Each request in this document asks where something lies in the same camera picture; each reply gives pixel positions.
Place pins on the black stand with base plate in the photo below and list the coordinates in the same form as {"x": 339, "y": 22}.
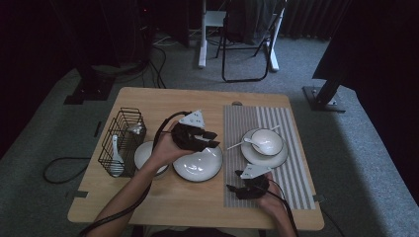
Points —
{"x": 324, "y": 95}

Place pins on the white desk frame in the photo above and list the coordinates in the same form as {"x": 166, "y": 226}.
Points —
{"x": 202, "y": 49}

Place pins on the black equipment with red light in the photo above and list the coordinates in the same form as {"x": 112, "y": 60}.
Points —
{"x": 138, "y": 33}

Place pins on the black folding chair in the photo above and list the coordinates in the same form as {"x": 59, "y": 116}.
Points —
{"x": 224, "y": 65}

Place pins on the person's right hand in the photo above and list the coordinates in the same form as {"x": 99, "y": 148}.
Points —
{"x": 276, "y": 200}

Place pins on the bundle of white chopsticks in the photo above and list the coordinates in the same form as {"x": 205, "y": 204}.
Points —
{"x": 136, "y": 127}

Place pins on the dark cloth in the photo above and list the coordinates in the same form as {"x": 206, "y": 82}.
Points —
{"x": 250, "y": 23}

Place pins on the grey striped placemat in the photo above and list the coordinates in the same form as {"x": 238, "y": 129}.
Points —
{"x": 237, "y": 115}

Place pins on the person's left hand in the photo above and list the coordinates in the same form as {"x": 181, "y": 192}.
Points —
{"x": 166, "y": 149}

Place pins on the black stand base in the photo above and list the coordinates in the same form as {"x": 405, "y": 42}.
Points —
{"x": 89, "y": 89}

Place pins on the white plate dark rim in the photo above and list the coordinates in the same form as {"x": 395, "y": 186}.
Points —
{"x": 197, "y": 168}
{"x": 253, "y": 158}

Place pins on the black curtain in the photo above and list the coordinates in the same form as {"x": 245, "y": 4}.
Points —
{"x": 378, "y": 65}

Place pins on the round table grommet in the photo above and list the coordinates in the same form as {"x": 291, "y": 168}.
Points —
{"x": 236, "y": 103}

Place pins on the grey curtain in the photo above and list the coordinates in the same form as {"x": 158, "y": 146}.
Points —
{"x": 313, "y": 19}

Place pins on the dark tape strip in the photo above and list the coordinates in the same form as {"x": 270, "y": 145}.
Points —
{"x": 79, "y": 194}
{"x": 318, "y": 198}

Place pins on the small black floor strip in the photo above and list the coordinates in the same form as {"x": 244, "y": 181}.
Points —
{"x": 97, "y": 129}

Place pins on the white bowl dark rim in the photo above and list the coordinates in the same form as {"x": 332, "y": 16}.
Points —
{"x": 271, "y": 141}
{"x": 143, "y": 154}

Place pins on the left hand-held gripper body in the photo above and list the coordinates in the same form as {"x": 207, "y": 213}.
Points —
{"x": 186, "y": 138}

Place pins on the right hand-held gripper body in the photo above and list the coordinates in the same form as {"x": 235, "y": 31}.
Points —
{"x": 255, "y": 189}

